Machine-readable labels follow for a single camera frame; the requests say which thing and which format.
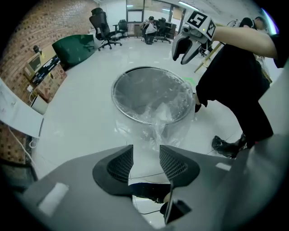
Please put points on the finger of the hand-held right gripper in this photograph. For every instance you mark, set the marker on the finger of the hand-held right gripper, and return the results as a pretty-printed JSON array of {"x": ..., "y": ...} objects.
[
  {"x": 192, "y": 53},
  {"x": 178, "y": 46}
]

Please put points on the green floor tape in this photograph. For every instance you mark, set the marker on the green floor tape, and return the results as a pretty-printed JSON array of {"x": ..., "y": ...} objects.
[{"x": 188, "y": 80}]

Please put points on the person's right black shoe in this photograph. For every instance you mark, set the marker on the person's right black shoe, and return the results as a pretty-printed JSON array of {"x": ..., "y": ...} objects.
[{"x": 197, "y": 108}]

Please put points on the person in black clothes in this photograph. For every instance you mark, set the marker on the person in black clothes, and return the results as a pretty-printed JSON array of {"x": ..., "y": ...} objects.
[{"x": 237, "y": 90}]

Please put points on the stainless steel bucket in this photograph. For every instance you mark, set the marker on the stainless steel bucket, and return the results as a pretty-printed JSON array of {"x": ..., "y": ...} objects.
[
  {"x": 158, "y": 135},
  {"x": 140, "y": 90}
]

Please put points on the black glass-door cabinet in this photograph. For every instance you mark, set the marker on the black glass-door cabinet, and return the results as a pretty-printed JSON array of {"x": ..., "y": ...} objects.
[{"x": 15, "y": 178}]

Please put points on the person's right forearm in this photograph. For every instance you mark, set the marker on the person's right forearm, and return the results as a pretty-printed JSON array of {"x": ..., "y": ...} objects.
[{"x": 248, "y": 38}]

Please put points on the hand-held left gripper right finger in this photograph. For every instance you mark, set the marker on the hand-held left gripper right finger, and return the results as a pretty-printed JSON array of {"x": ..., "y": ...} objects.
[{"x": 203, "y": 180}]

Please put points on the black office chair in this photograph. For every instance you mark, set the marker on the black office chair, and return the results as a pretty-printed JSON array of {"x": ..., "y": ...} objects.
[
  {"x": 122, "y": 28},
  {"x": 102, "y": 27}
]

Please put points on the person's left black shoe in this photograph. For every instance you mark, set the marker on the person's left black shoe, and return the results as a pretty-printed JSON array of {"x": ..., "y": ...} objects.
[{"x": 225, "y": 146}]

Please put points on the green cloth-covered object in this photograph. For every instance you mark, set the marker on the green cloth-covered object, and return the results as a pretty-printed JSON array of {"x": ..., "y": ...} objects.
[{"x": 74, "y": 49}]

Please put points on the person's black shoe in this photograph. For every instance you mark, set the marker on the person's black shoe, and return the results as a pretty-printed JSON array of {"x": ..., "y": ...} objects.
[
  {"x": 197, "y": 108},
  {"x": 225, "y": 146}
]

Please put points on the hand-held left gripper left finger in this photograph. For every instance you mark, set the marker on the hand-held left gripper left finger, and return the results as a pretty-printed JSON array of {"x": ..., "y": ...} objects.
[{"x": 79, "y": 191}]

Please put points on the brown cardboard box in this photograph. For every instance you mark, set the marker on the brown cardboard box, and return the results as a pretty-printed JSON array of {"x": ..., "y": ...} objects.
[{"x": 50, "y": 85}]

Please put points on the grey waste bin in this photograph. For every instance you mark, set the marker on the grey waste bin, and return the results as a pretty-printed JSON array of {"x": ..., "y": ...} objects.
[{"x": 39, "y": 104}]

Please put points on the wooden stool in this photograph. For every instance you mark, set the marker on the wooden stool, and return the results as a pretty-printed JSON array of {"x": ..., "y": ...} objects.
[{"x": 207, "y": 61}]

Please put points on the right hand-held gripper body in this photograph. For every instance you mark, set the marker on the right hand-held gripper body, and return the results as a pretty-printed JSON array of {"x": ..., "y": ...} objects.
[{"x": 199, "y": 24}]

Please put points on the black flat box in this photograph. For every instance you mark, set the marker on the black flat box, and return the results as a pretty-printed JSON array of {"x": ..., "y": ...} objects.
[{"x": 45, "y": 68}]

